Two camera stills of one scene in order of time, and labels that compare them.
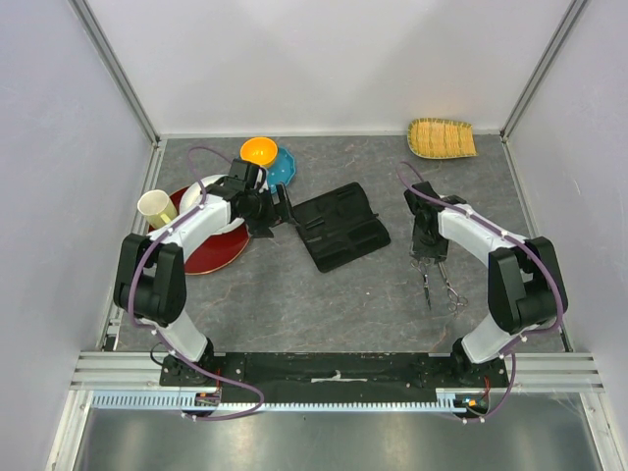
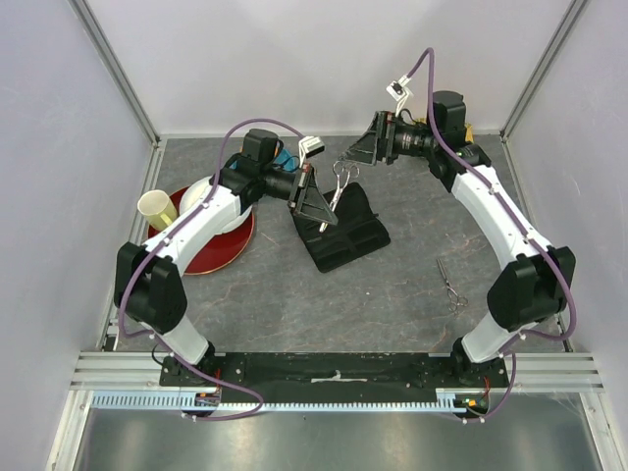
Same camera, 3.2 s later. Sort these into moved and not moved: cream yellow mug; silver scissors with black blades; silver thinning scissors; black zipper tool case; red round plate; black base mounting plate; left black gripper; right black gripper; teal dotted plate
Moved: right black gripper; left black gripper; silver scissors with black blades
Not moved: black zipper tool case; silver thinning scissors; red round plate; teal dotted plate; black base mounting plate; cream yellow mug
